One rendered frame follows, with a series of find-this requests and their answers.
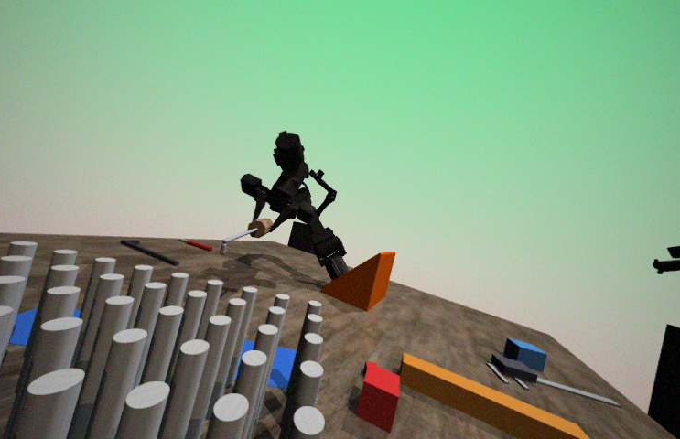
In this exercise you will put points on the red cylinder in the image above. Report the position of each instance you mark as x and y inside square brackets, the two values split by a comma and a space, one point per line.
[197, 245]

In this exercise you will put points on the orange flat bar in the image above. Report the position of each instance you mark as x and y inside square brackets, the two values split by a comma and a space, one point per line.
[502, 411]

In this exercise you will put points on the blue block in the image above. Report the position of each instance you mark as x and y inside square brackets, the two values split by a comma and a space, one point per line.
[531, 356]

